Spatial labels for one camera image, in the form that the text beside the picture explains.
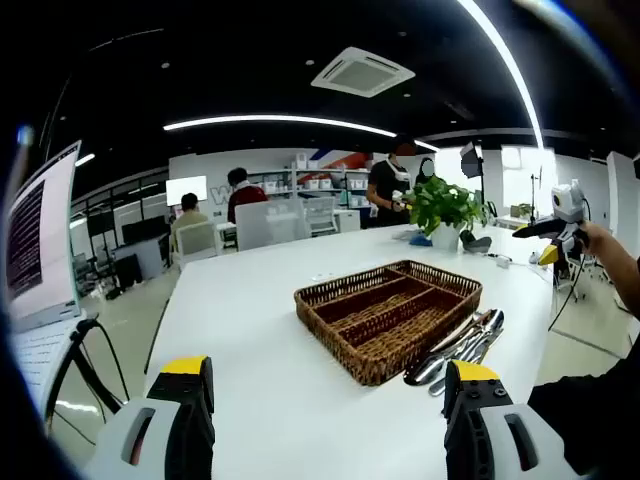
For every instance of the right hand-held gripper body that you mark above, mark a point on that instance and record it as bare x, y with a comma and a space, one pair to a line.
567, 200

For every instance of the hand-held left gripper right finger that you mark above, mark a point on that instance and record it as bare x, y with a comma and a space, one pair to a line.
500, 440

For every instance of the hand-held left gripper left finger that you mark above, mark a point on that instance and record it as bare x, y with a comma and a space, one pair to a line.
150, 440

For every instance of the pile of silver utensils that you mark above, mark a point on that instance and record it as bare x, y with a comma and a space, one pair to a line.
470, 332

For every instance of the brown wicker storage slot basket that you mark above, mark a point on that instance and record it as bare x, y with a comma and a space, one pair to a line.
380, 320

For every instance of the white storage shelf with boxes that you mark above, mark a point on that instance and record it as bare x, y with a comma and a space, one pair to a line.
325, 182

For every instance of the person's right hand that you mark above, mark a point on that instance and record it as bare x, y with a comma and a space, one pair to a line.
590, 236

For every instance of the white power adapter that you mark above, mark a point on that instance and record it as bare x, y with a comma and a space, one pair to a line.
501, 260

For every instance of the dark grey device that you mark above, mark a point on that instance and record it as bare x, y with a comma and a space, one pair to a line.
475, 242

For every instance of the green plant in white pot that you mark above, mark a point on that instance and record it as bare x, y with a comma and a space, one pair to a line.
440, 200

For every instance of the white ceiling light strip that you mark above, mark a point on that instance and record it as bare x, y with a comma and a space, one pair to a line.
85, 160
510, 65
275, 119

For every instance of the white cabinet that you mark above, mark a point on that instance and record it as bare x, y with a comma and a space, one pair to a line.
348, 221

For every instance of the white office chair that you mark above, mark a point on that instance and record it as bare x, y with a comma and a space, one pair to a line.
197, 242
320, 212
270, 225

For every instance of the black computer monitor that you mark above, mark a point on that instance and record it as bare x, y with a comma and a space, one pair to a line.
145, 230

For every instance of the white ceiling air conditioner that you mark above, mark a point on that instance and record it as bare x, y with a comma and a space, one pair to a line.
362, 72

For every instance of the white laptop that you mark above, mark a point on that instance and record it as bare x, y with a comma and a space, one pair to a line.
45, 225

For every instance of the bright white display screen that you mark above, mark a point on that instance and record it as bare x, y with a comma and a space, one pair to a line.
186, 190

